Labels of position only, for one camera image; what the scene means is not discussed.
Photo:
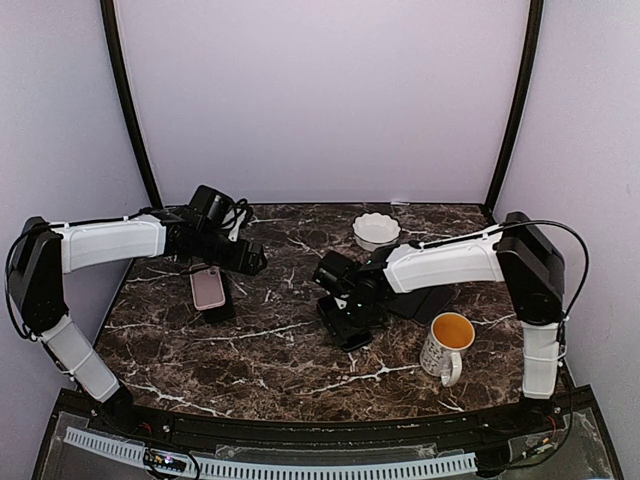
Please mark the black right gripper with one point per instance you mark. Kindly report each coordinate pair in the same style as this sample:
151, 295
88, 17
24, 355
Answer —
340, 328

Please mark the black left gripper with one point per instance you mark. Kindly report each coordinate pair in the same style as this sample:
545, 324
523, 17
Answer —
250, 268

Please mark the pink phone dark screen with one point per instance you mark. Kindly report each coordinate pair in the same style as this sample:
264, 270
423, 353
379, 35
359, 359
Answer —
355, 342

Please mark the pink phone case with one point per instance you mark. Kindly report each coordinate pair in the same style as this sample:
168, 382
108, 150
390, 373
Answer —
198, 281

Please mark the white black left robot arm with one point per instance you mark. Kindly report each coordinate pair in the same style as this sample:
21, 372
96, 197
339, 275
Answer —
49, 257

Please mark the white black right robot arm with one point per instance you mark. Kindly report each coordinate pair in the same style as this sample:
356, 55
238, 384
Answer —
515, 253

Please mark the black phone in stack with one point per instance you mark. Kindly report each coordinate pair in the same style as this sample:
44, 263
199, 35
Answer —
406, 305

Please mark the white scalloped bowl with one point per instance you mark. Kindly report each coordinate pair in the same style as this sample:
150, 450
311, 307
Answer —
373, 230

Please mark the white mug orange inside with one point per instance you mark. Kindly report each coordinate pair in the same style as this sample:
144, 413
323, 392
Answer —
450, 336

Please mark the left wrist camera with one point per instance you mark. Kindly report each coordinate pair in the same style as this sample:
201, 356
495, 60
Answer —
216, 212

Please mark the black front rail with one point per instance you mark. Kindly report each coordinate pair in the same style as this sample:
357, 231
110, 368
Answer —
204, 433

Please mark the white slotted cable duct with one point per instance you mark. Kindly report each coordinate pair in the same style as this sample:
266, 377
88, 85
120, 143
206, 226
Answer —
247, 463

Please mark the black left frame post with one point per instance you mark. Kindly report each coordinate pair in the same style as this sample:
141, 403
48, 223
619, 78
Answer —
123, 89

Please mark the black frame post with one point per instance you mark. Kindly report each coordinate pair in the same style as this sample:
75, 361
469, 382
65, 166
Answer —
521, 89
123, 89

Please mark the black right frame post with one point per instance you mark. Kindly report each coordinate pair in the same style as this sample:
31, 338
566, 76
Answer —
521, 89

